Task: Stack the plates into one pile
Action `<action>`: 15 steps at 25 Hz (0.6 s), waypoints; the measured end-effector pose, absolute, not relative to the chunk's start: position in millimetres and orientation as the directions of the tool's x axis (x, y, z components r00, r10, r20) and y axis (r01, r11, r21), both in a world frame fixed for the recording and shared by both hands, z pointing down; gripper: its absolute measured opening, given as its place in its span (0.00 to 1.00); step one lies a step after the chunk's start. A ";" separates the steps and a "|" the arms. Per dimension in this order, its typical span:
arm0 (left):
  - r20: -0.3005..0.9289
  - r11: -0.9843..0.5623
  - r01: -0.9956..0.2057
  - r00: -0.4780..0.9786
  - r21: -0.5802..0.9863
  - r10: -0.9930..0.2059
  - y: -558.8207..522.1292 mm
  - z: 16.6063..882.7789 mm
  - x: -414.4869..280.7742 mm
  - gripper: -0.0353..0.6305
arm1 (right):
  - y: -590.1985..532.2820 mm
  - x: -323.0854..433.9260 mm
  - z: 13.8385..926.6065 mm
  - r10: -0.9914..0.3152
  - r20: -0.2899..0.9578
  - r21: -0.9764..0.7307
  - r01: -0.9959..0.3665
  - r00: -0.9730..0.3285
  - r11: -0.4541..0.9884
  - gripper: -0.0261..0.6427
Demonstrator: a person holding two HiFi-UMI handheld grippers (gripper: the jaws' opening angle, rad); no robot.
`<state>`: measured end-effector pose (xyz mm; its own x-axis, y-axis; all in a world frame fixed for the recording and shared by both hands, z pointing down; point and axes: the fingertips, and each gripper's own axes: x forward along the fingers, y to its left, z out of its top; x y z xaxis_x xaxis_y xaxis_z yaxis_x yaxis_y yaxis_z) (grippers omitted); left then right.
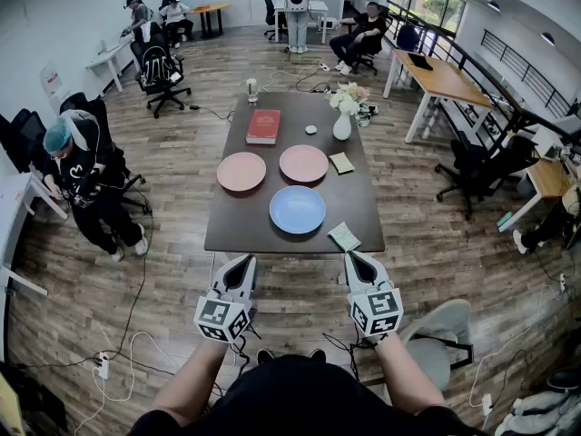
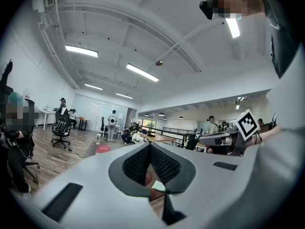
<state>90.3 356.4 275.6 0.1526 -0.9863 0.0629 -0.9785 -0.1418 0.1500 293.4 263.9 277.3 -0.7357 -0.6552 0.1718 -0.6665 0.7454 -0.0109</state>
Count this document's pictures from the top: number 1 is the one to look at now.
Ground black laptop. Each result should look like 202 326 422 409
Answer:
407 52 434 71

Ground green patterned sponge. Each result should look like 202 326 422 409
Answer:
327 221 362 253

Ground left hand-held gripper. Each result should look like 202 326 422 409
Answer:
193 254 259 344

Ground yellow green sponge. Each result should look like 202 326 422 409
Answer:
328 152 356 175

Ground red hardcover book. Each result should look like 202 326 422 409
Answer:
245 108 282 146

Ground blue plate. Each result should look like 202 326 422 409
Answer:
269 184 327 235

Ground white vase with flowers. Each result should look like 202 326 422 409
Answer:
326 81 371 117

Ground wooden desk white legs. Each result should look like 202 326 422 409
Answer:
497 152 573 233
383 48 496 144

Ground pink plate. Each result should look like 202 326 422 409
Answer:
279 144 330 183
216 151 268 193

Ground white ceramic vase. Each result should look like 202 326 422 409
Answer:
332 110 353 142

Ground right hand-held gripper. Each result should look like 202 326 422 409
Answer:
343 251 404 338

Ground person's right forearm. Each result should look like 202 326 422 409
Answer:
374 332 446 415

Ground yellow board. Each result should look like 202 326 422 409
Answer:
0 370 26 436

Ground black metal railing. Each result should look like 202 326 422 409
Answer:
385 0 581 135

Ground black backpack white stripes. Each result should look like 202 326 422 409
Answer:
141 45 176 85

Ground round wooden table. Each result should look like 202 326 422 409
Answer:
188 2 231 40

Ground person's left forearm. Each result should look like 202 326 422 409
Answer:
152 336 231 424

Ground blue chair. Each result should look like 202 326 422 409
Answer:
396 24 421 54

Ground black office chair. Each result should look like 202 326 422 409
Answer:
0 109 49 176
349 6 394 76
434 129 539 222
130 32 192 120
58 92 153 217
261 0 290 43

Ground heap of cables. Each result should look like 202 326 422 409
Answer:
356 103 380 127

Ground person's black clothing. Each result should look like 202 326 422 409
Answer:
129 354 489 436

